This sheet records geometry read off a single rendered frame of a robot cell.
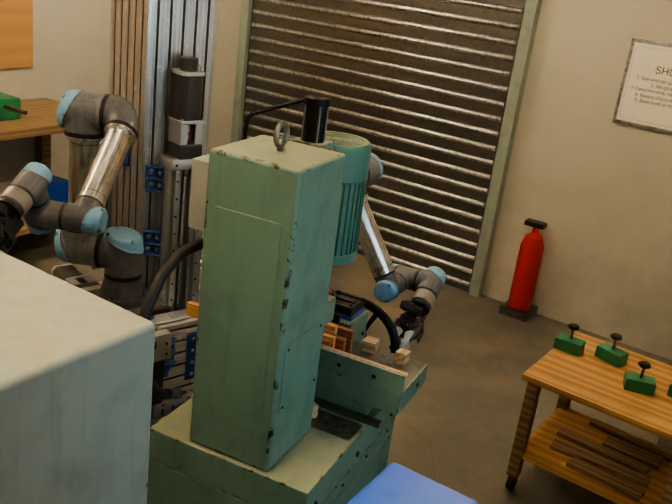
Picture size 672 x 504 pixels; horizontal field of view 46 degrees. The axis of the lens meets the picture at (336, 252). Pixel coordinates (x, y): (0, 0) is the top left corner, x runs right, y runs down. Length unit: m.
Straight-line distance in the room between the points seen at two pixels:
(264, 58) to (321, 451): 4.19
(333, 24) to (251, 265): 3.90
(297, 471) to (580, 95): 3.36
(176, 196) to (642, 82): 2.87
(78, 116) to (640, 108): 3.17
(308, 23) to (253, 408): 4.06
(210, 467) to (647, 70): 3.44
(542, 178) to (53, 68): 3.15
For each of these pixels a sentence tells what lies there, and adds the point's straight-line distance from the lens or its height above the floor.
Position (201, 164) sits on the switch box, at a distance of 1.75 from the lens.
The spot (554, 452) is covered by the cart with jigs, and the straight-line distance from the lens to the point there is 3.41.
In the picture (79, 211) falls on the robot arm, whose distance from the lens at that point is 2.21.
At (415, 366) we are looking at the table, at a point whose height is 0.90.
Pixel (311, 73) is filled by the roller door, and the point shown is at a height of 1.15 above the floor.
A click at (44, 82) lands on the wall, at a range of 5.52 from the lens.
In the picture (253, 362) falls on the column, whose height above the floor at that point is 1.07.
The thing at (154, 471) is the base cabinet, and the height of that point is 0.68.
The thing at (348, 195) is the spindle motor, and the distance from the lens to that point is 1.95.
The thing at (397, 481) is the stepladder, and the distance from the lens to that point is 1.32.
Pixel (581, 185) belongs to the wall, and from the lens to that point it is 4.87.
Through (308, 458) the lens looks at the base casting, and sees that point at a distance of 1.97.
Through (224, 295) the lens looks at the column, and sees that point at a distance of 1.76.
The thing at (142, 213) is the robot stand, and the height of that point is 1.05.
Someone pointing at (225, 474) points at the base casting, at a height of 0.76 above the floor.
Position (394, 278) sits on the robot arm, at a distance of 2.61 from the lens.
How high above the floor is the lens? 1.92
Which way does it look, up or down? 20 degrees down
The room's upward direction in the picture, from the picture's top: 7 degrees clockwise
